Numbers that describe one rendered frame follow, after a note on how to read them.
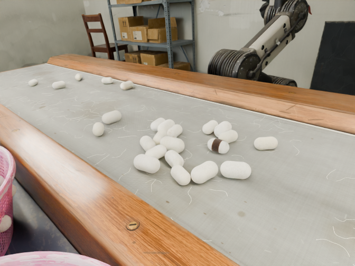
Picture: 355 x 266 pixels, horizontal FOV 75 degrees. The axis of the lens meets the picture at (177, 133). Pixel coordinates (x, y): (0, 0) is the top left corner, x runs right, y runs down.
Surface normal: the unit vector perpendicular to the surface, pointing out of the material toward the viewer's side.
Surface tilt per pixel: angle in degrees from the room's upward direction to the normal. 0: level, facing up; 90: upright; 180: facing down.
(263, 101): 45
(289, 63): 90
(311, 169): 0
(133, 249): 0
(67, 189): 0
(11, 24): 90
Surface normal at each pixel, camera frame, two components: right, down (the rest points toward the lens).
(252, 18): -0.69, 0.38
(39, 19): 0.72, 0.29
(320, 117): -0.51, -0.34
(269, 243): -0.06, -0.88
